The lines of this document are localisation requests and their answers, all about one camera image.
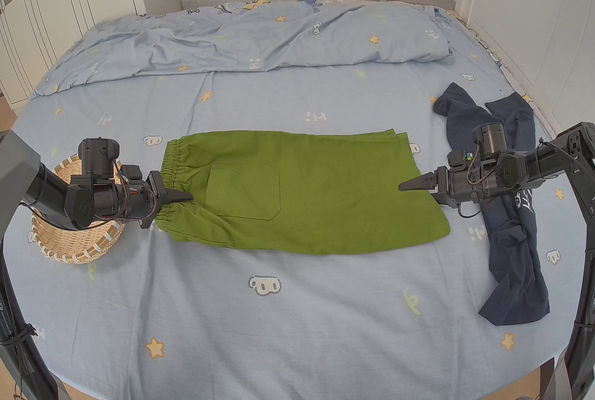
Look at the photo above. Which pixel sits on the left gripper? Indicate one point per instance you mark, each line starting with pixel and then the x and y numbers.
pixel 137 205

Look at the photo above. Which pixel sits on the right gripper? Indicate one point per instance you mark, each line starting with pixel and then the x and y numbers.
pixel 465 186

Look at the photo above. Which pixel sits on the green shorts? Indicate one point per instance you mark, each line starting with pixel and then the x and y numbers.
pixel 325 193

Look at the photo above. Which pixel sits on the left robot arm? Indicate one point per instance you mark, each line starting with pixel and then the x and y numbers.
pixel 51 198

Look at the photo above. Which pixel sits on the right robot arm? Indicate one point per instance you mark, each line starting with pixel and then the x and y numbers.
pixel 534 165

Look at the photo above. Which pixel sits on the round woven basket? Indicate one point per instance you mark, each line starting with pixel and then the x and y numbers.
pixel 69 244

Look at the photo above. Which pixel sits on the dark blue T-shirt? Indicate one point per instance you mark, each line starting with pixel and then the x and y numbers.
pixel 511 258

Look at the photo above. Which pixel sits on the pale blue quilt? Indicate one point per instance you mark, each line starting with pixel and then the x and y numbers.
pixel 279 45

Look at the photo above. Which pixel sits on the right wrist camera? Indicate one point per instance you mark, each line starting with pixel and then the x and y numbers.
pixel 460 159

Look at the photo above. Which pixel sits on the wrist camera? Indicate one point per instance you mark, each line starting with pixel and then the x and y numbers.
pixel 460 159
pixel 132 175

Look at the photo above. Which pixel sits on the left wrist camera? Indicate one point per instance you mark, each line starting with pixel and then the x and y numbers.
pixel 132 175

